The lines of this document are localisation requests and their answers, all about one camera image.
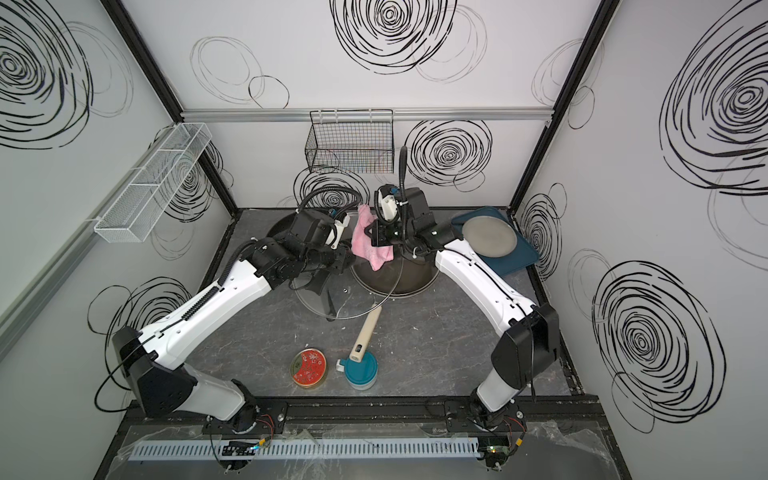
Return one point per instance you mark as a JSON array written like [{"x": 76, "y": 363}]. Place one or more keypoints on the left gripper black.
[{"x": 343, "y": 257}]

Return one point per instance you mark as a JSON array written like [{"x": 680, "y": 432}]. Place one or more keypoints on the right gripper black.
[{"x": 377, "y": 237}]

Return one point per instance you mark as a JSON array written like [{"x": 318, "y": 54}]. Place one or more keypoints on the pink cloth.
[{"x": 362, "y": 245}]

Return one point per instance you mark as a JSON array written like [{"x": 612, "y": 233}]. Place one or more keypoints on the glass pot lid black knob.
[{"x": 338, "y": 287}]

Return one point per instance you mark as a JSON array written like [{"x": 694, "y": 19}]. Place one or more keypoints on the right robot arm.
[{"x": 528, "y": 333}]

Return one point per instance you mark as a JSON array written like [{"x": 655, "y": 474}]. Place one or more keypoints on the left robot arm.
[{"x": 153, "y": 359}]

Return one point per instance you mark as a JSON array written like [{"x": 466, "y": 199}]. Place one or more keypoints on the black frying pan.
[{"x": 317, "y": 299}]

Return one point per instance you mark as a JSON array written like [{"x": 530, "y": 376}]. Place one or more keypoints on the teal tray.
[{"x": 523, "y": 256}]

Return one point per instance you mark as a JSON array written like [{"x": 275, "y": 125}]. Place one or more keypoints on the grey round plate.
[{"x": 490, "y": 236}]

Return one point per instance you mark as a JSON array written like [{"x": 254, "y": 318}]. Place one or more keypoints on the teal lidded cup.
[{"x": 359, "y": 375}]

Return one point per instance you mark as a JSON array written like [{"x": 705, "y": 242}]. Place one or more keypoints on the white mesh shelf basket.
[{"x": 154, "y": 184}]

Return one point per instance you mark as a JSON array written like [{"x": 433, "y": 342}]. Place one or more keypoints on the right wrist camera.
[{"x": 386, "y": 207}]

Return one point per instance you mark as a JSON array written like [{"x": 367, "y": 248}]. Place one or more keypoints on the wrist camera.
[
  {"x": 337, "y": 230},
  {"x": 386, "y": 207}
]

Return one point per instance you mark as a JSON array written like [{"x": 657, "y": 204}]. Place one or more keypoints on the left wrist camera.
[{"x": 337, "y": 230}]

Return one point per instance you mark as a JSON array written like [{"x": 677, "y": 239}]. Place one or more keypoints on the black wire basket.
[{"x": 356, "y": 140}]

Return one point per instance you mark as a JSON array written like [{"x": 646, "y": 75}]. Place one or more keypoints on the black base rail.
[{"x": 272, "y": 415}]

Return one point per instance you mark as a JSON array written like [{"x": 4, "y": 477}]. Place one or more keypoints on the white slotted cable duct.
[{"x": 305, "y": 449}]

